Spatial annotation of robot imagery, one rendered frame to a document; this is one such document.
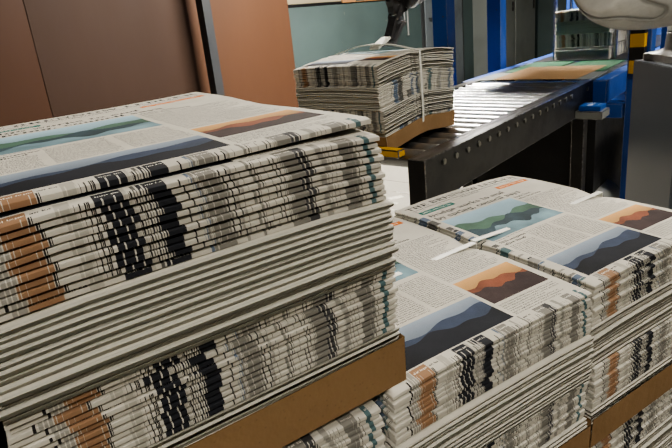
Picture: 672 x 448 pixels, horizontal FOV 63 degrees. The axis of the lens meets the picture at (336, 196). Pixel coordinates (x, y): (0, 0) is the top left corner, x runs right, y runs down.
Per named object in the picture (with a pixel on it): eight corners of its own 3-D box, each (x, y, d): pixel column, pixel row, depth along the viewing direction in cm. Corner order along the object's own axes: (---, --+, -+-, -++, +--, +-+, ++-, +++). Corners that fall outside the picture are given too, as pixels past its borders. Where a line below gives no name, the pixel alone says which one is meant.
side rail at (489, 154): (428, 208, 135) (426, 160, 131) (409, 205, 138) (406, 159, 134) (593, 108, 230) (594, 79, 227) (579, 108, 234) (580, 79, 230)
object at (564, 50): (610, 59, 287) (612, 6, 279) (552, 60, 306) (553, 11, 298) (628, 51, 314) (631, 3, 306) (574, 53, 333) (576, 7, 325)
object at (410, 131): (387, 153, 141) (385, 137, 139) (306, 146, 159) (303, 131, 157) (420, 134, 152) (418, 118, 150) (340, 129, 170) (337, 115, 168)
